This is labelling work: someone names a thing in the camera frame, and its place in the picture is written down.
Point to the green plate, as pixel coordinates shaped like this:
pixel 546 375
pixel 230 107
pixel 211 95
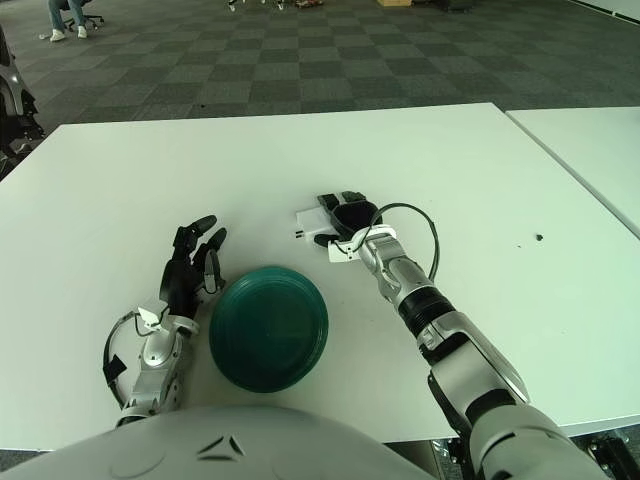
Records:
pixel 270 335

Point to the white side table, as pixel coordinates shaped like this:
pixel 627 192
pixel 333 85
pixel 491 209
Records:
pixel 590 145

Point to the black table foot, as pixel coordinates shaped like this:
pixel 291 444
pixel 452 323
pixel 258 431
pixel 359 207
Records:
pixel 607 450

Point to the floor clutter pile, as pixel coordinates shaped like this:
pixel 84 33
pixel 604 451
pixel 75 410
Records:
pixel 300 3

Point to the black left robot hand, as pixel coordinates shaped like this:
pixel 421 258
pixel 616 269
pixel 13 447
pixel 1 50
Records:
pixel 177 285

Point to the grey robot torso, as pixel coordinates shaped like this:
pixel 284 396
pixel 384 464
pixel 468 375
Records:
pixel 200 450

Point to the white charger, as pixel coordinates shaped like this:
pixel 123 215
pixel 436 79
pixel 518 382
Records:
pixel 312 220

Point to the black office chair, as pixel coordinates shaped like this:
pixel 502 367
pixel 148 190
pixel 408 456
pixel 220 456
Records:
pixel 12 100

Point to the seated person legs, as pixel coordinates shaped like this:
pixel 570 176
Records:
pixel 57 17

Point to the black swivel chair base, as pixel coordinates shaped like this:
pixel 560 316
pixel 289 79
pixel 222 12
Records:
pixel 92 20

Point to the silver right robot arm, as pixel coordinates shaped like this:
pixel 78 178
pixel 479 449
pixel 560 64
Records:
pixel 480 360

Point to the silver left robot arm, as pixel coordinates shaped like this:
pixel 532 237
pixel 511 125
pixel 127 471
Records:
pixel 155 350

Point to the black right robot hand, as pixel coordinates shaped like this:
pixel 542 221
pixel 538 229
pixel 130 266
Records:
pixel 355 215

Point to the cardboard box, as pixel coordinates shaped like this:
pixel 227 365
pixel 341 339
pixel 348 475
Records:
pixel 395 2

